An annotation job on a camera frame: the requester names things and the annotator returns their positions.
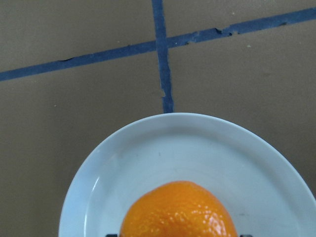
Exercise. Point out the orange fruit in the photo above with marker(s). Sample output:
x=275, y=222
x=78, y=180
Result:
x=178, y=209

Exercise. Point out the mint green plate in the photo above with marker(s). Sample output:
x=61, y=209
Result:
x=263, y=193

